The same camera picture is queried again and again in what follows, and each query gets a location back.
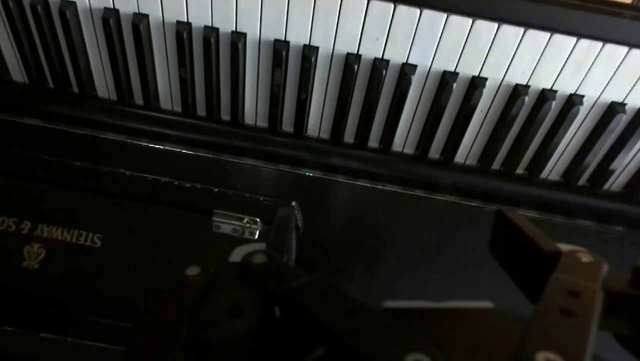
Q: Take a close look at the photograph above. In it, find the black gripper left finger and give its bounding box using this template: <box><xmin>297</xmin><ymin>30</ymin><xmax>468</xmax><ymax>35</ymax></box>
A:
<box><xmin>152</xmin><ymin>199</ymin><xmax>431</xmax><ymax>361</ymax></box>

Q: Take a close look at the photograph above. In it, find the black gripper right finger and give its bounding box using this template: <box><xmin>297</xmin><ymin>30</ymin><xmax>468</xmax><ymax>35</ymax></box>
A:
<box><xmin>487</xmin><ymin>206</ymin><xmax>640</xmax><ymax>361</ymax></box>

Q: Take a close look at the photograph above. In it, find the black and white piano keyboard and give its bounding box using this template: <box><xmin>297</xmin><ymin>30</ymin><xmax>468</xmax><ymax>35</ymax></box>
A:
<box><xmin>0</xmin><ymin>0</ymin><xmax>640</xmax><ymax>361</ymax></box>

